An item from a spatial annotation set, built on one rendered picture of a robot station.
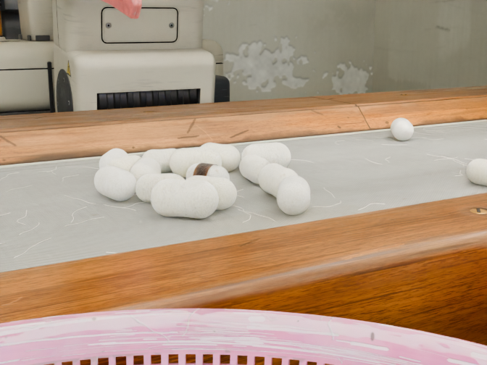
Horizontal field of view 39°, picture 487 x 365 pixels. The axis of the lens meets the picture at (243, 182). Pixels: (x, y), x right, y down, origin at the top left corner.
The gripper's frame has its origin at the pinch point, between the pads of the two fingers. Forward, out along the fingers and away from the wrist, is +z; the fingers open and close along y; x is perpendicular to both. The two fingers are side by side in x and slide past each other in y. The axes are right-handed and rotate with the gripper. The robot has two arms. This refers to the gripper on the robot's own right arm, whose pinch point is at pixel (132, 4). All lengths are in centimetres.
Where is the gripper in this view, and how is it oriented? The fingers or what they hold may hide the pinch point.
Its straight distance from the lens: 55.7
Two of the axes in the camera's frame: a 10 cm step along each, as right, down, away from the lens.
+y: 8.8, -1.1, 4.7
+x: -3.1, 6.1, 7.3
